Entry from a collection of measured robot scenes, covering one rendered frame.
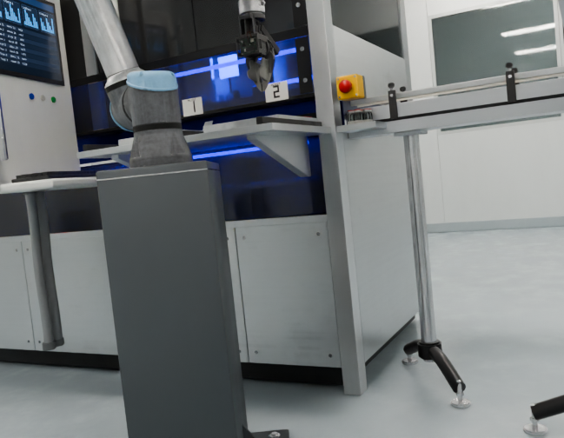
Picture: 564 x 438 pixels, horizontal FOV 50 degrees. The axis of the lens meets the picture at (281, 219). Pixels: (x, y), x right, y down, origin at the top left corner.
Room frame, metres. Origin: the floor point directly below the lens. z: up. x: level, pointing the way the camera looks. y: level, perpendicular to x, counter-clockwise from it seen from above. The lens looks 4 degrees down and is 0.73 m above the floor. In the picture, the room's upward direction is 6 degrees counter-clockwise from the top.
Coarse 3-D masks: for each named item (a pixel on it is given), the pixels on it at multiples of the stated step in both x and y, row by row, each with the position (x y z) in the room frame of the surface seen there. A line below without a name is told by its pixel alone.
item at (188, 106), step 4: (200, 96) 2.15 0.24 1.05; (184, 100) 2.19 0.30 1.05; (188, 100) 2.18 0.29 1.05; (192, 100) 2.17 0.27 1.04; (196, 100) 2.16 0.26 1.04; (200, 100) 2.15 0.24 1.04; (184, 104) 2.19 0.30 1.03; (188, 104) 2.18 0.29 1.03; (192, 104) 2.17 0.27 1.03; (196, 104) 2.16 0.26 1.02; (200, 104) 2.16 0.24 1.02; (184, 108) 2.19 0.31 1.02; (188, 108) 2.18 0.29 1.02; (192, 108) 2.17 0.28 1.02; (196, 108) 2.16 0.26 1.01; (200, 108) 2.16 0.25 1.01; (184, 112) 2.19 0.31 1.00; (188, 112) 2.18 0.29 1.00; (192, 112) 2.17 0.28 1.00; (196, 112) 2.16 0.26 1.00; (200, 112) 2.16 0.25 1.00
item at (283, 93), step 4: (268, 84) 2.03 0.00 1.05; (272, 84) 2.02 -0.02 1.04; (276, 84) 2.01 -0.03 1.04; (280, 84) 2.01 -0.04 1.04; (284, 84) 2.00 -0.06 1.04; (268, 88) 2.03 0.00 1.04; (272, 88) 2.02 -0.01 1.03; (276, 88) 2.01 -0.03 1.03; (280, 88) 2.01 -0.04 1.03; (284, 88) 2.00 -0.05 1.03; (268, 92) 2.03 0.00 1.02; (272, 92) 2.02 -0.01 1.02; (280, 92) 2.01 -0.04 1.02; (284, 92) 2.00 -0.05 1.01; (288, 92) 1.99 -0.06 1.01; (268, 96) 2.03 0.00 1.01; (272, 96) 2.02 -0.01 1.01; (280, 96) 2.01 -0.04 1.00; (284, 96) 2.00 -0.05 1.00; (288, 96) 2.00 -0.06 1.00; (268, 100) 2.03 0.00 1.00; (272, 100) 2.02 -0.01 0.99; (276, 100) 2.01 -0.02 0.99
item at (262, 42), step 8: (240, 16) 1.72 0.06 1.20; (248, 16) 1.70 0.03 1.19; (256, 16) 1.72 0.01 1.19; (264, 16) 1.75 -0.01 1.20; (240, 24) 1.72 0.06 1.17; (248, 24) 1.72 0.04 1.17; (256, 24) 1.75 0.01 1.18; (240, 32) 1.72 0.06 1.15; (248, 32) 1.72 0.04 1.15; (256, 32) 1.74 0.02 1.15; (240, 40) 1.72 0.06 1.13; (248, 40) 1.71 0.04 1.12; (256, 40) 1.70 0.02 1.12; (264, 40) 1.73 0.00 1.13; (240, 48) 1.73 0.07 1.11; (248, 48) 1.71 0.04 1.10; (256, 48) 1.70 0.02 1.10; (264, 48) 1.74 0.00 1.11; (240, 56) 1.74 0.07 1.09; (248, 56) 1.74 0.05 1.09; (256, 56) 1.76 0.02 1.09; (264, 56) 1.76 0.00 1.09
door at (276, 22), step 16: (208, 0) 2.13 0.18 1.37; (224, 0) 2.10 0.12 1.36; (272, 0) 2.02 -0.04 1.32; (288, 0) 1.99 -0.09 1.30; (208, 16) 2.13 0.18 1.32; (224, 16) 2.10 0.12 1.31; (272, 16) 2.02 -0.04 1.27; (288, 16) 1.99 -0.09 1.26; (208, 32) 2.14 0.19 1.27; (224, 32) 2.11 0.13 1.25; (272, 32) 2.02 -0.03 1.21; (208, 48) 2.14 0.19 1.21
